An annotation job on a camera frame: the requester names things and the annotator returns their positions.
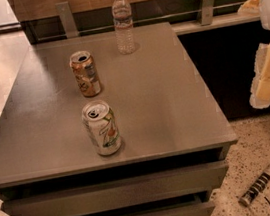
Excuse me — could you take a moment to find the orange soda can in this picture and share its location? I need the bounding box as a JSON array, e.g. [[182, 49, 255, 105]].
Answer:
[[69, 50, 102, 98]]

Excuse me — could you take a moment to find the upper grey drawer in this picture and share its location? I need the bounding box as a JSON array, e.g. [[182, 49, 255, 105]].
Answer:
[[2, 161, 228, 216]]

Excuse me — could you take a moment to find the clear plastic water bottle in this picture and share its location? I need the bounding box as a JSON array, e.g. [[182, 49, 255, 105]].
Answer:
[[111, 0, 135, 55]]

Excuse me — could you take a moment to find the white green soda can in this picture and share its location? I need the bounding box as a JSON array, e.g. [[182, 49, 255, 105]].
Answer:
[[81, 100, 122, 156]]

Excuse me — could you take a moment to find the wooden wall shelf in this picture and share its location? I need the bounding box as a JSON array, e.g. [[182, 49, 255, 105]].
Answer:
[[7, 0, 259, 44]]

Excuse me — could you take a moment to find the left metal bracket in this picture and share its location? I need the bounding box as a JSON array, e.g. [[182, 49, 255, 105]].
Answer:
[[55, 1, 80, 38]]

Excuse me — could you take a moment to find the grey drawer cabinet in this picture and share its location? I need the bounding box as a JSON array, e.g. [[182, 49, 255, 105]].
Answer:
[[0, 23, 236, 216]]

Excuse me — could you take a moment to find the white power strip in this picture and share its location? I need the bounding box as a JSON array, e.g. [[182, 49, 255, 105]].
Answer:
[[239, 165, 270, 207]]

